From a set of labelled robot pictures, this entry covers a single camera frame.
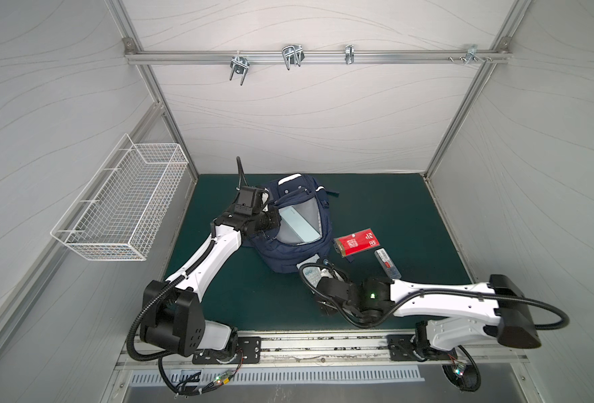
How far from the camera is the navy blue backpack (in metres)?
0.85

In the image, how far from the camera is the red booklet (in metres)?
0.97

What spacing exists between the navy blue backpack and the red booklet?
0.04 m

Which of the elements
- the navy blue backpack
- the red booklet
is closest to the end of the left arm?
the navy blue backpack

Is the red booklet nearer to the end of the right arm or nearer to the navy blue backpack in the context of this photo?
the navy blue backpack

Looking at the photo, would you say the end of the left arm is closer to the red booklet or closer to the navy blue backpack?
the navy blue backpack
